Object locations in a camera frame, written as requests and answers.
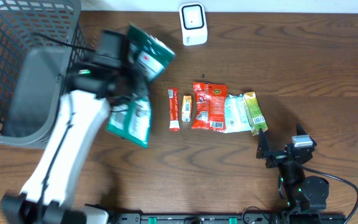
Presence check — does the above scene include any green tea drink carton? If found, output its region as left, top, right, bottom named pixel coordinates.
left=243, top=91, right=268, bottom=136

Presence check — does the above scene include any red snack bag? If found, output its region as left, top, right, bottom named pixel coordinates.
left=192, top=82, right=227, bottom=133

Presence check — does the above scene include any white barcode scanner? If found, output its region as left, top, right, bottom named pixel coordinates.
left=179, top=2, right=208, bottom=46

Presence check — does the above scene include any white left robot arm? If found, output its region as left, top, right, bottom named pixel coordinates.
left=1, top=30, right=149, bottom=223

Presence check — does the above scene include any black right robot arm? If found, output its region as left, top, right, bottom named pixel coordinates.
left=256, top=124, right=329, bottom=212

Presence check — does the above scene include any green white 3M package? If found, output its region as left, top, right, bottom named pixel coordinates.
left=106, top=24, right=175, bottom=148

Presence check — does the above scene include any red chocolate bar wrapper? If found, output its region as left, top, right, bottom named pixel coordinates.
left=168, top=88, right=180, bottom=131

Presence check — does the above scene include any orange tissue pack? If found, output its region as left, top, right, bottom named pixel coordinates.
left=181, top=95, right=193, bottom=123

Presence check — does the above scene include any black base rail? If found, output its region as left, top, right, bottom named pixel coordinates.
left=82, top=203, right=347, bottom=224

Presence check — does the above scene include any mint wet wipes pack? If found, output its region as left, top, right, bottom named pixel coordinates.
left=224, top=95, right=251, bottom=133

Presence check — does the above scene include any grey plastic mesh basket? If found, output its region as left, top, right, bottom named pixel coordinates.
left=0, top=0, right=86, bottom=149

